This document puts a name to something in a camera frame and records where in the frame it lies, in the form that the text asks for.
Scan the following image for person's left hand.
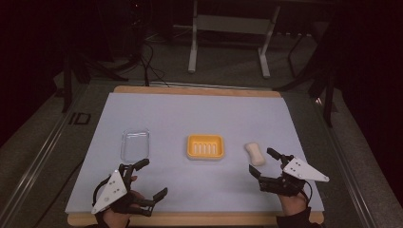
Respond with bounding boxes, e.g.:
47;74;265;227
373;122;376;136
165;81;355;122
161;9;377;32
102;176;145;228

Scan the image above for metal floor rail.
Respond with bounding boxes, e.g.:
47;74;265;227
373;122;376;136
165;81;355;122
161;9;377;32
0;85;91;228
312;91;379;228

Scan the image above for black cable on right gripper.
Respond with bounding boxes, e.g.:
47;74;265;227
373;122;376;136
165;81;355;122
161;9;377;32
299;180;314;204

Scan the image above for white metal table frame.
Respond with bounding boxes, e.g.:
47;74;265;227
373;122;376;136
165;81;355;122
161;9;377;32
187;0;282;80

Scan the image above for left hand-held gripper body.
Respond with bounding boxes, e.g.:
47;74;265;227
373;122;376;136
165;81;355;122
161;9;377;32
90;162;156;218

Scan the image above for cream soap bar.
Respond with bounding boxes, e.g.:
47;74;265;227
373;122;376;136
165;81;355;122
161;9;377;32
243;142;267;167

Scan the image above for black tripod stand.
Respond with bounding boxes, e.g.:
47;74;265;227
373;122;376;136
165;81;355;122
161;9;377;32
61;47;129;114

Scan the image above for clear plastic container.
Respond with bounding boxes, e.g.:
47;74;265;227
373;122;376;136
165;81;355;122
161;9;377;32
120;127;151;164

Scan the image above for person's right hand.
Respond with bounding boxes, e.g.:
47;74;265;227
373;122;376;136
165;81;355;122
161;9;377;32
278;192;310;218

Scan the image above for light blue table mat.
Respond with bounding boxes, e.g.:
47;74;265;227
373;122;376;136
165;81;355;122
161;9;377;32
64;91;325;215

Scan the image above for black floor cables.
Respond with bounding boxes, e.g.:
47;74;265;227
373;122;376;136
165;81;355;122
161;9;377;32
138;40;170;87

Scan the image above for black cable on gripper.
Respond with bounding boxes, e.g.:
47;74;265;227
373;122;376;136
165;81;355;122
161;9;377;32
91;176;112;207
299;180;314;204

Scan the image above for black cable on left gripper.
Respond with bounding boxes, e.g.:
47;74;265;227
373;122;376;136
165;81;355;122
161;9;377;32
91;176;112;207

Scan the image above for yellow soap dish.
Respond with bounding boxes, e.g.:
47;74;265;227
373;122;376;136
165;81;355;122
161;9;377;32
185;133;226;162

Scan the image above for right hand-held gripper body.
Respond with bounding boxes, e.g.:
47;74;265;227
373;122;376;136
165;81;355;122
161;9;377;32
258;154;331;198

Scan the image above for black metal stand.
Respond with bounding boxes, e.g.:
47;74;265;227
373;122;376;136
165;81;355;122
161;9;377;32
274;29;338;128

